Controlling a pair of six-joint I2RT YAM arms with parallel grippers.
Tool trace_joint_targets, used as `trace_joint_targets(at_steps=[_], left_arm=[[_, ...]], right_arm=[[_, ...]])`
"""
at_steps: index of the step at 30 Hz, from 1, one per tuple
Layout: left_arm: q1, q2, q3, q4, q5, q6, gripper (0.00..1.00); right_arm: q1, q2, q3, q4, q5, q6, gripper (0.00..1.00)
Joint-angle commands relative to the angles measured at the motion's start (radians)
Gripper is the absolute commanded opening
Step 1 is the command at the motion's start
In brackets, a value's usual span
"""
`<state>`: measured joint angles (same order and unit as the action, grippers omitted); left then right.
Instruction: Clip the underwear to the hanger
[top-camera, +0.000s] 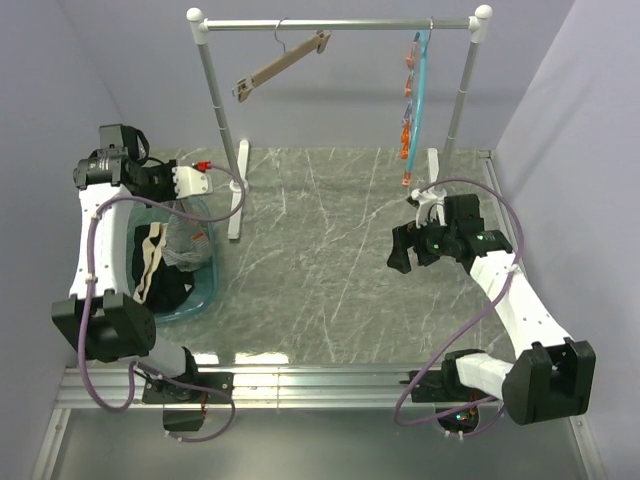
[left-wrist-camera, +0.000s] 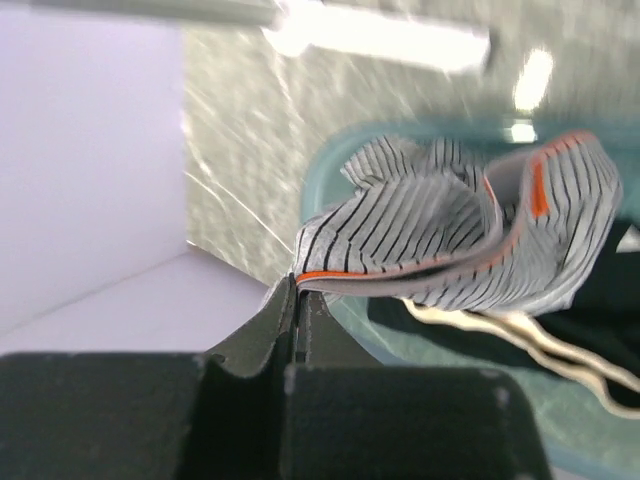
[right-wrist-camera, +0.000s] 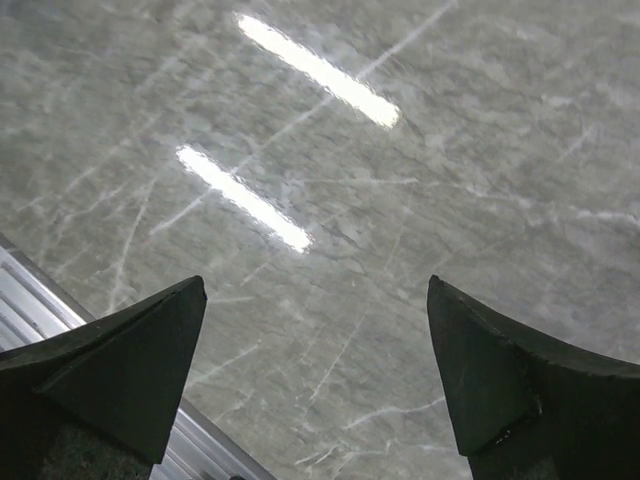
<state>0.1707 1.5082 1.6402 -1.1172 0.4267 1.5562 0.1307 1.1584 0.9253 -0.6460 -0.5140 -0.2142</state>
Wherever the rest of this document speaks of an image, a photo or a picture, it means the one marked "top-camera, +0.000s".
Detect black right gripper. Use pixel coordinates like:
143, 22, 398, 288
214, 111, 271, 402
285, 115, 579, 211
386, 211, 458, 273

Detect beige clip hanger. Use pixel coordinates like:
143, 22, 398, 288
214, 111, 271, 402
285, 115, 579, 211
232, 30, 331, 103

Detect grey striped boxer underwear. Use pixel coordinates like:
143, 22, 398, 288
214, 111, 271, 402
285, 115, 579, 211
162, 213, 213, 272

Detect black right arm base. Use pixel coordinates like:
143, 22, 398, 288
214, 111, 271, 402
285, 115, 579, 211
410, 370, 486, 439

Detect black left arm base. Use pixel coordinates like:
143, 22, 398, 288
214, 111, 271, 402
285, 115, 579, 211
141, 372, 236, 438

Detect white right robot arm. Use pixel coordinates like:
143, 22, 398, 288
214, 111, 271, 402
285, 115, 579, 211
387, 190, 596, 425

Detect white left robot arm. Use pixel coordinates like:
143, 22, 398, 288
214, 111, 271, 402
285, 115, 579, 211
51, 124, 212, 402

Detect blue hanger with orange clips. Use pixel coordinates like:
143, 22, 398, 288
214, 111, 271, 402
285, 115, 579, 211
400, 17, 434, 187

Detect cream striped garment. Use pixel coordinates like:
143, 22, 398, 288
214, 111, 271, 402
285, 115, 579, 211
131, 222, 167, 304

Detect silver white clothes rack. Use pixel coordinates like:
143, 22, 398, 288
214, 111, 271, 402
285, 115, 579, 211
185, 4, 494, 248

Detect black clothes in basket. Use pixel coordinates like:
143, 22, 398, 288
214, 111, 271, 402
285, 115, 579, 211
130, 223, 205, 316

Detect teal plastic basket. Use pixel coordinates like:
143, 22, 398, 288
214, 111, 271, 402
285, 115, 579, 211
126, 203, 219, 324

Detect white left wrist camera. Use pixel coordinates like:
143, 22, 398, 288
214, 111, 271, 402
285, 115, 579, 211
171, 161, 214, 199

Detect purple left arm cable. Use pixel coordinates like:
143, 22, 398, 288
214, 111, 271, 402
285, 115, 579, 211
79, 164, 247, 444

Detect aluminium mounting rail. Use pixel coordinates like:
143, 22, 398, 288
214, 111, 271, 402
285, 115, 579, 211
54, 363, 586, 411

